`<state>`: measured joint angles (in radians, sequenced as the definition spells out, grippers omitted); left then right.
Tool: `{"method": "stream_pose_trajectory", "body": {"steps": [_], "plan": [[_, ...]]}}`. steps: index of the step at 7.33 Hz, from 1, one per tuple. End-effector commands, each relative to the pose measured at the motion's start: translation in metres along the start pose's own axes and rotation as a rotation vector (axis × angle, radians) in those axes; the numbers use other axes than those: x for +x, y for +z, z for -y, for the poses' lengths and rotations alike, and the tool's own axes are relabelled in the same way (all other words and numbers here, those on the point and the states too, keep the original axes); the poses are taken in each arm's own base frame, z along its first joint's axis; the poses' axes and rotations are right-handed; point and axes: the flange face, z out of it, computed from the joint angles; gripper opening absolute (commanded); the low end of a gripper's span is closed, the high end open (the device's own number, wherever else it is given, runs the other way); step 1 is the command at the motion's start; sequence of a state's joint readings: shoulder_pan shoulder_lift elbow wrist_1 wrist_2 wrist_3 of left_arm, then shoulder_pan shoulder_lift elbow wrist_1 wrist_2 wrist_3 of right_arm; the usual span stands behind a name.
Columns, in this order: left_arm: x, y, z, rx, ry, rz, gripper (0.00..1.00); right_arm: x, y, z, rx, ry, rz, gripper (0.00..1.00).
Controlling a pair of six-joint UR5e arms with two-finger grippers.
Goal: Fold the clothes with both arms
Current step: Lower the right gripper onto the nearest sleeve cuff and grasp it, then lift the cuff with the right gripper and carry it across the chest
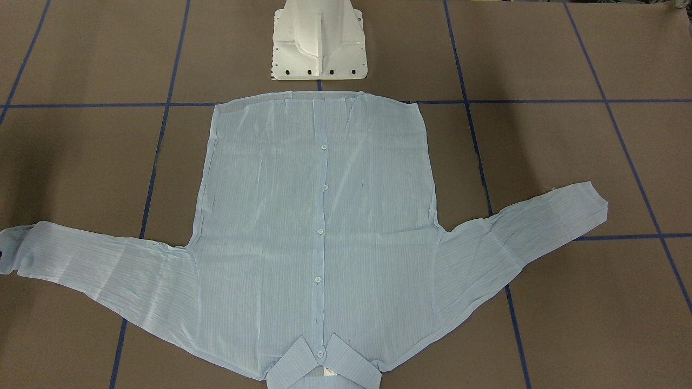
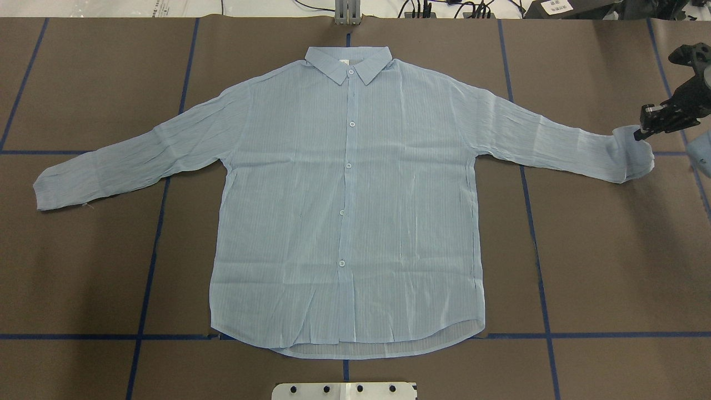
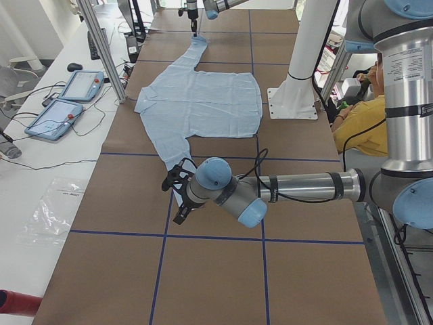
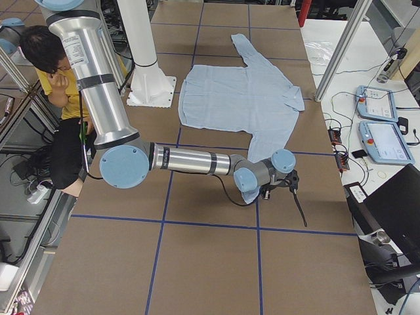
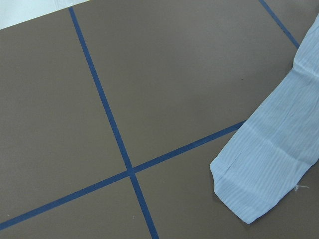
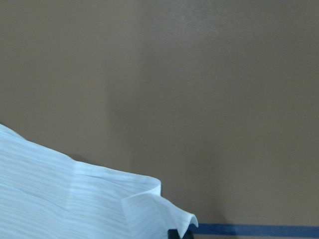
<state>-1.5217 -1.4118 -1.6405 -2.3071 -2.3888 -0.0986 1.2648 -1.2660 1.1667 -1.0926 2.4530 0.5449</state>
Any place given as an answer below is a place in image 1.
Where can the light blue button shirt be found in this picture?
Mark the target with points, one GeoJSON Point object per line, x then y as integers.
{"type": "Point", "coordinates": [316, 259]}

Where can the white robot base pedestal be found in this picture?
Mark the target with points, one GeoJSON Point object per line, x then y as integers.
{"type": "Point", "coordinates": [318, 41]}

